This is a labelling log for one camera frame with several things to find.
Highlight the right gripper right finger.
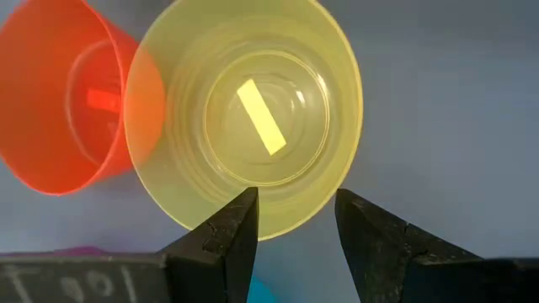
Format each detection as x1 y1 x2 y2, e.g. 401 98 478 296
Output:
334 188 485 303

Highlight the orange translucent plastic bowl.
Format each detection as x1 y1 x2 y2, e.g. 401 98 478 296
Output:
0 0 166 197

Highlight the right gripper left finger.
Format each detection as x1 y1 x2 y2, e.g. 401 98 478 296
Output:
157 186 260 303

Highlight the yellow translucent plastic cup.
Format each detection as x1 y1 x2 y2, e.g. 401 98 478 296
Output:
123 0 365 242

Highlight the blue translucent plastic bowl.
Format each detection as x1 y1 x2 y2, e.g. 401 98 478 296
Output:
247 274 281 303

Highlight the purple translucent plastic bowl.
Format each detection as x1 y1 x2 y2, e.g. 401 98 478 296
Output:
8 246 110 258

